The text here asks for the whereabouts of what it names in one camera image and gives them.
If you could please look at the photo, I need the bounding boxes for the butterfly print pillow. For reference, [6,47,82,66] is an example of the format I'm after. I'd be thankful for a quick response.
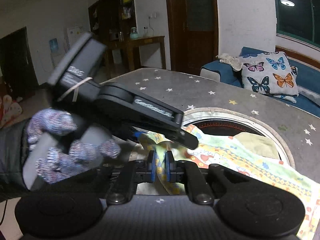
[238,51,299,103]

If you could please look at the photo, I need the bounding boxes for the knitted speckled glove hand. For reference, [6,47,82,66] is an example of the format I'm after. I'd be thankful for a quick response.
[22,108,121,189]

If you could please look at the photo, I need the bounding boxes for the cream crocheted cloth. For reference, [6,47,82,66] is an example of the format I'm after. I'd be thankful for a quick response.
[217,53,242,72]

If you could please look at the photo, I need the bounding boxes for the colourful patterned child garment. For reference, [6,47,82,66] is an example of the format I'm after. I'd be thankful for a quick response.
[137,125,319,239]

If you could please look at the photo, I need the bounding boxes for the dark window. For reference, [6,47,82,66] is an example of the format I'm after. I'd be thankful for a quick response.
[275,0,319,47]

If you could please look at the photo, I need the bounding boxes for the water dispenser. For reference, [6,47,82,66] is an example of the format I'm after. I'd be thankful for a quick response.
[49,25,85,64]

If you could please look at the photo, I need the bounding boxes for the blue sofa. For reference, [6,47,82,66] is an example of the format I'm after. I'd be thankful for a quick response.
[200,47,319,116]

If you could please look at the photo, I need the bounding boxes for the round induction cooktop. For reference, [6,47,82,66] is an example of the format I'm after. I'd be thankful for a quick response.
[183,107,296,168]

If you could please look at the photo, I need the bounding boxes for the dark wooden shelf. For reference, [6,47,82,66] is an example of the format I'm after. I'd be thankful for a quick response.
[88,0,137,43]

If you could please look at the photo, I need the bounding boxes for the wooden side table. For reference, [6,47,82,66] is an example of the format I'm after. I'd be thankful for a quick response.
[107,35,167,72]

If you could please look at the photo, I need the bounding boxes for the dark wooden door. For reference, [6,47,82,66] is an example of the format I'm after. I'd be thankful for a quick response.
[167,0,219,75]

